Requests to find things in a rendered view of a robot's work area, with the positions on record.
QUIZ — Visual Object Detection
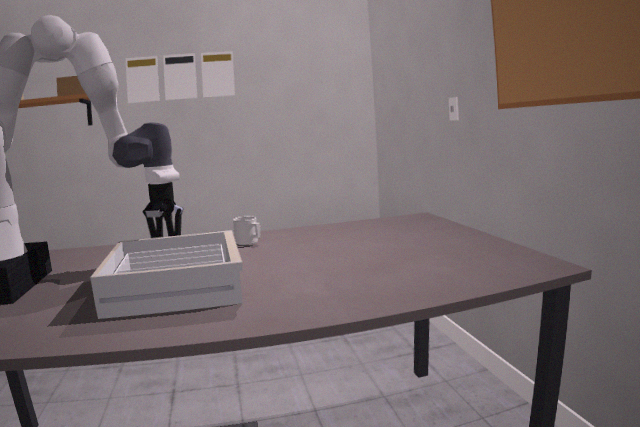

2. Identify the white mug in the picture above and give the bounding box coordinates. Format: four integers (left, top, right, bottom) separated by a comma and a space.
233, 216, 261, 245

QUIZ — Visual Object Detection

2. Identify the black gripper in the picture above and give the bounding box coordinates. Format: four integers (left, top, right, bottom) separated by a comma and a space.
143, 182, 184, 238

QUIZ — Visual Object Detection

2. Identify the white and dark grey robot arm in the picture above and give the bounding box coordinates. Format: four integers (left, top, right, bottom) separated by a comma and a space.
0, 15, 180, 261

